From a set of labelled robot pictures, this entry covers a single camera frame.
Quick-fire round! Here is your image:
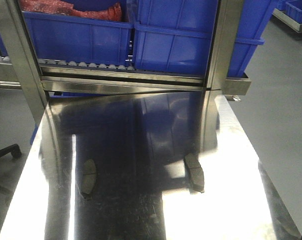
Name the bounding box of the brake pad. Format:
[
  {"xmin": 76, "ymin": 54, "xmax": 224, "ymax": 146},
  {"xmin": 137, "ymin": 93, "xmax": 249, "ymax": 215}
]
[
  {"xmin": 77, "ymin": 159, "xmax": 97, "ymax": 201},
  {"xmin": 183, "ymin": 153, "xmax": 205, "ymax": 193}
]

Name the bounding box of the grey roller conveyor strip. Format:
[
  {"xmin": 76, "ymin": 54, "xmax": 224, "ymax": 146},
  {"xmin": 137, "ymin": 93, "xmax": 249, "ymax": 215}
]
[{"xmin": 37, "ymin": 58, "xmax": 136, "ymax": 71}]

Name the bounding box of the small blue bins background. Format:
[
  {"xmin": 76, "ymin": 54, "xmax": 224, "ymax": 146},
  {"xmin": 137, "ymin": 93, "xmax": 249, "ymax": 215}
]
[{"xmin": 276, "ymin": 0, "xmax": 302, "ymax": 24}]

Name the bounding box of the right blue plastic bin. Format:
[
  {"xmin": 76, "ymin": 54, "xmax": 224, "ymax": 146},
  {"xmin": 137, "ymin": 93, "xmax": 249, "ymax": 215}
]
[{"xmin": 127, "ymin": 0, "xmax": 277, "ymax": 77}]

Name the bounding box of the blue plastic bin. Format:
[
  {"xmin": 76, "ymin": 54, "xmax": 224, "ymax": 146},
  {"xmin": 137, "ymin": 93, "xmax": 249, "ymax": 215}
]
[
  {"xmin": 20, "ymin": 0, "xmax": 133, "ymax": 65},
  {"xmin": 127, "ymin": 0, "xmax": 277, "ymax": 77}
]

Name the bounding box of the red bubble wrap bag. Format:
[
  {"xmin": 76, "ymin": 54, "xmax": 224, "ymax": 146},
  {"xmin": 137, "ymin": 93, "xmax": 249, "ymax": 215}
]
[{"xmin": 19, "ymin": 0, "xmax": 123, "ymax": 22}]

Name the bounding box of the left blue plastic bin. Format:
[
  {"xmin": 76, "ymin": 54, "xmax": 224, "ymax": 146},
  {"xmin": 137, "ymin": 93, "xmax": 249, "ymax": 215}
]
[{"xmin": 20, "ymin": 0, "xmax": 133, "ymax": 65}]

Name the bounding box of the steel roller rack frame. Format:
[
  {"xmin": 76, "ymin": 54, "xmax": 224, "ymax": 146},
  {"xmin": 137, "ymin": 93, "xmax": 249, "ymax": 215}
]
[{"xmin": 0, "ymin": 0, "xmax": 250, "ymax": 123}]

